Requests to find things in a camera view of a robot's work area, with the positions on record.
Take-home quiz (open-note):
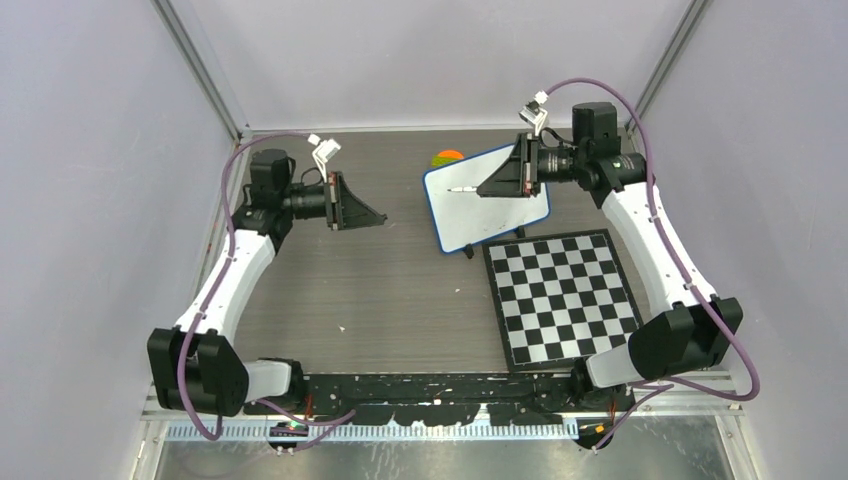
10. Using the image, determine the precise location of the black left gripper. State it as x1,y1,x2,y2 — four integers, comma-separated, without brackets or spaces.
281,172,384,231

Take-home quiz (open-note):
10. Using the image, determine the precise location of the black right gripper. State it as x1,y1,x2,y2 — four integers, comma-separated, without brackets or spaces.
477,133,586,199

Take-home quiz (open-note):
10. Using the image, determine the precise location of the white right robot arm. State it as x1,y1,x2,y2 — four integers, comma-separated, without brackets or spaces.
474,100,743,411

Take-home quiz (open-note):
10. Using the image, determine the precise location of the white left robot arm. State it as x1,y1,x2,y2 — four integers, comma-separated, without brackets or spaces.
147,149,387,417

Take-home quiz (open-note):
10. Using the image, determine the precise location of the blue framed whiteboard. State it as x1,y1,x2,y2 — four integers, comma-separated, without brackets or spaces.
422,144,551,254

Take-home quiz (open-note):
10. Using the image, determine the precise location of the orange green round object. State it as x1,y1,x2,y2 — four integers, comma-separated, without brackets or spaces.
430,150,465,168

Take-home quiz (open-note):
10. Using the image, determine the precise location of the black white checkerboard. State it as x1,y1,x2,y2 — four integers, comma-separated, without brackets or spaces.
482,229,643,372

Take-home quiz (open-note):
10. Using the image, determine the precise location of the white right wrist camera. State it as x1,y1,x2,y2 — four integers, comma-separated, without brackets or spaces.
518,90,549,137

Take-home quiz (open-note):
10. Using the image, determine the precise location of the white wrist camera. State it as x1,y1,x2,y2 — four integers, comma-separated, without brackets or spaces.
307,133,341,182
518,90,549,137

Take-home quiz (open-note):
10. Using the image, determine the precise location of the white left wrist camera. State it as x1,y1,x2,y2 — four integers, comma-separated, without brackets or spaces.
307,133,341,182

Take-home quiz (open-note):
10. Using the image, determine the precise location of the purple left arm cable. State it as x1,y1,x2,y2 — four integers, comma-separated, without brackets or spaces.
175,132,359,452

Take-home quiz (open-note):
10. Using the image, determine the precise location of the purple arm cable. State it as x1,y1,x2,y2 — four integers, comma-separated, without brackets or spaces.
175,132,359,452
544,77,761,453

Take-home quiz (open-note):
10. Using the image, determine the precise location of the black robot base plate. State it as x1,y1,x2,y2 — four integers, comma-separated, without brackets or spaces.
267,373,635,427

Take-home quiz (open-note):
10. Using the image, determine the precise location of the aluminium left frame post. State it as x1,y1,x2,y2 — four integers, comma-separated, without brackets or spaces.
151,0,249,140

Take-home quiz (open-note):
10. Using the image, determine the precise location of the aluminium frame post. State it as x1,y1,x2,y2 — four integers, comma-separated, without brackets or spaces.
151,0,249,140
635,0,713,120

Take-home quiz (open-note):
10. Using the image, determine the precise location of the aluminium right frame post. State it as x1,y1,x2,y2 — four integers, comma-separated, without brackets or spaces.
635,0,713,120

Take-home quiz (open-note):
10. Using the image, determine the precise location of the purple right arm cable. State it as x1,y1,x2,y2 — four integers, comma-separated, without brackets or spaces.
544,77,761,453

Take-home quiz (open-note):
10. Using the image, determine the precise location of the aluminium front frame rail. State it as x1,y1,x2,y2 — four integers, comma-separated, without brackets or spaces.
140,370,745,444

